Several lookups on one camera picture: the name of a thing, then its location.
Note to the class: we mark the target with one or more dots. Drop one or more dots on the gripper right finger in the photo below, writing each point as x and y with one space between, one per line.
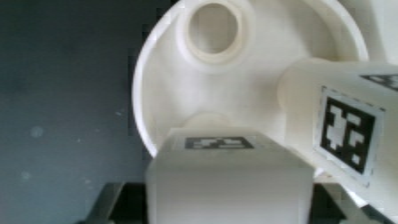
338 207

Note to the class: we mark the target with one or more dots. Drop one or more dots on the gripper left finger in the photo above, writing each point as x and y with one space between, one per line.
119 207

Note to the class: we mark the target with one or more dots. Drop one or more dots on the white stool leg with tag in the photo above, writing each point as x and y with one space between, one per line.
338 98

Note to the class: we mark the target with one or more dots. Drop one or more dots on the white U-shaped wall fence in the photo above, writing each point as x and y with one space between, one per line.
375 16

